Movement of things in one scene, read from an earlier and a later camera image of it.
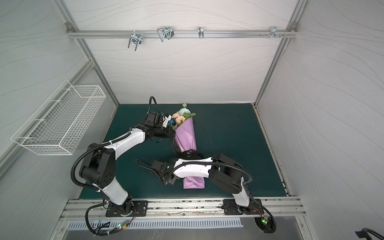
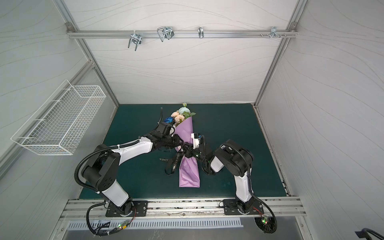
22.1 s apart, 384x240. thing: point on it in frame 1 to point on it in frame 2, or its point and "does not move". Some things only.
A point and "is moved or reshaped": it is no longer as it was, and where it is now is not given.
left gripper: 168,134 to 177,141
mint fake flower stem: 185,112 does not move
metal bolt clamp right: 273,31 does not move
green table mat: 234,129 does not move
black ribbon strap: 190,154 is moved or reshaped
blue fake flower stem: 171,121 does not move
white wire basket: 57,126 does not move
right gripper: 186,154 to 195,151
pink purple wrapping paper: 185,141 does not move
